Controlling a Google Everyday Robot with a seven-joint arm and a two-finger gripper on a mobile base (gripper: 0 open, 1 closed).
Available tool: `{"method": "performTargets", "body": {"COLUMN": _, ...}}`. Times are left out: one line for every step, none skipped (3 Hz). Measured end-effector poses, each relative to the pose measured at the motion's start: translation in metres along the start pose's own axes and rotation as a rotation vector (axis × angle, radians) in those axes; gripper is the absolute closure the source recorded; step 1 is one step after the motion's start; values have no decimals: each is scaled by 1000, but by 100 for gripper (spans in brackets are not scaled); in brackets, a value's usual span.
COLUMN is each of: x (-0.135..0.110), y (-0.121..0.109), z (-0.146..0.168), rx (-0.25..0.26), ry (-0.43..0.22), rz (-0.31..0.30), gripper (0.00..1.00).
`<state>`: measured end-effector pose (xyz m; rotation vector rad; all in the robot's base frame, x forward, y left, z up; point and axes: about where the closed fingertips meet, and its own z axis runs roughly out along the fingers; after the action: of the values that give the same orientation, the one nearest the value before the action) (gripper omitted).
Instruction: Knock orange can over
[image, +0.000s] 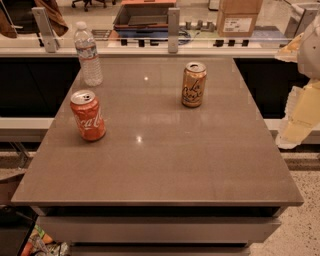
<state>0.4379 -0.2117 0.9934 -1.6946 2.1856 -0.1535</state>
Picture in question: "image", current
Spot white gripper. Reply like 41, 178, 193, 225
275, 15, 320, 149

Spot orange La Croix can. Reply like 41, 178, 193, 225
182, 62, 207, 107

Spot red Coca-Cola can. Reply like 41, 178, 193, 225
70, 90, 106, 141

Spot cardboard box with label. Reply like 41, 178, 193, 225
216, 0, 263, 37

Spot grey metal tray bin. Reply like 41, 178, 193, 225
114, 0, 176, 29

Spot clear plastic water bottle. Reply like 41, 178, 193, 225
74, 21, 103, 87

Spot black office chair base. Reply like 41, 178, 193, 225
71, 0, 117, 12

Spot brown hanging jacket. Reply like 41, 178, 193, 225
0, 0, 68, 38

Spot colourful snack bags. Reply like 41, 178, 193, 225
19, 225, 71, 256

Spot right metal glass bracket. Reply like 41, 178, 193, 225
284, 2, 320, 38

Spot metal glass bracket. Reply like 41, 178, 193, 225
32, 7, 59, 53
284, 2, 320, 38
168, 7, 180, 53

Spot middle metal glass bracket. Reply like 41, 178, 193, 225
168, 7, 180, 53

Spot left metal glass bracket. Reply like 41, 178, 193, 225
32, 7, 59, 53

